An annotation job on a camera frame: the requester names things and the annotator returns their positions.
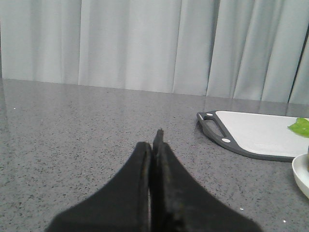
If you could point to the white round plate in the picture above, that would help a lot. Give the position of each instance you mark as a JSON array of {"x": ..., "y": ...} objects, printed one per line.
[{"x": 301, "y": 173}]

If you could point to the green lettuce leaf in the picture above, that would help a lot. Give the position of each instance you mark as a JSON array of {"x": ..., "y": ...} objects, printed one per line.
[{"x": 300, "y": 127}]

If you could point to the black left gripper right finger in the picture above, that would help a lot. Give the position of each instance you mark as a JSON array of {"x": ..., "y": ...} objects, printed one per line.
[{"x": 180, "y": 204}]

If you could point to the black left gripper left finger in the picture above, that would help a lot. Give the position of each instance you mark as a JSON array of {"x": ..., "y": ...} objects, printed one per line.
[{"x": 120, "y": 206}]

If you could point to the white pleated curtain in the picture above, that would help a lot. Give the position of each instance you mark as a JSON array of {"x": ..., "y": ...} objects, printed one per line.
[{"x": 241, "y": 49}]

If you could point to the white grey cutting board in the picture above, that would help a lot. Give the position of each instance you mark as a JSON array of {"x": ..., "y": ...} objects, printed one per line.
[{"x": 257, "y": 136}]

